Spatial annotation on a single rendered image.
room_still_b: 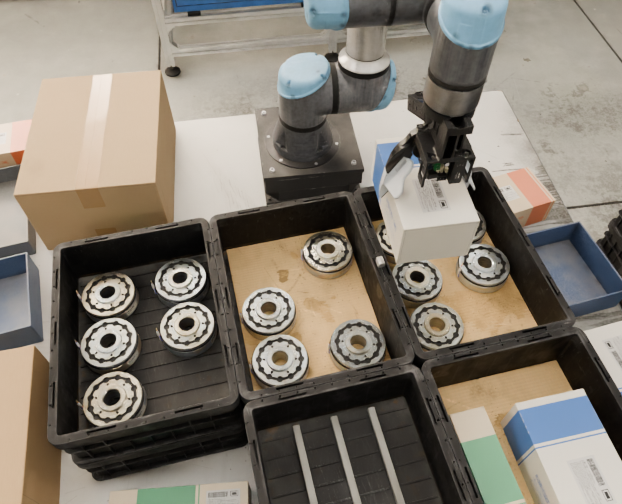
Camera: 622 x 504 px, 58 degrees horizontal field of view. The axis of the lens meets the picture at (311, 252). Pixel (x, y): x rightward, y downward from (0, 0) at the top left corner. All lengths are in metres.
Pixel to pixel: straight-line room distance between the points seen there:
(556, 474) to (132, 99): 1.20
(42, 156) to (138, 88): 0.30
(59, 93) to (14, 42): 2.06
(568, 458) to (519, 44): 2.72
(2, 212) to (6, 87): 1.75
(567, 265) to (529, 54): 2.06
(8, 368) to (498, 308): 0.93
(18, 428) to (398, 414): 0.65
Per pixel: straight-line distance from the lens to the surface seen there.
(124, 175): 1.32
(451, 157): 0.81
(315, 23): 0.77
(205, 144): 1.64
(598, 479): 1.01
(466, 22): 0.70
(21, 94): 3.25
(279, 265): 1.18
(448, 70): 0.74
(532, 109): 3.02
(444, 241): 0.92
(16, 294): 1.46
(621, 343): 1.29
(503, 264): 1.21
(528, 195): 1.48
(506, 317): 1.18
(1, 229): 1.60
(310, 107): 1.32
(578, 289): 1.44
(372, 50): 1.28
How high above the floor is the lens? 1.80
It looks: 54 degrees down
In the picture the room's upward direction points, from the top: straight up
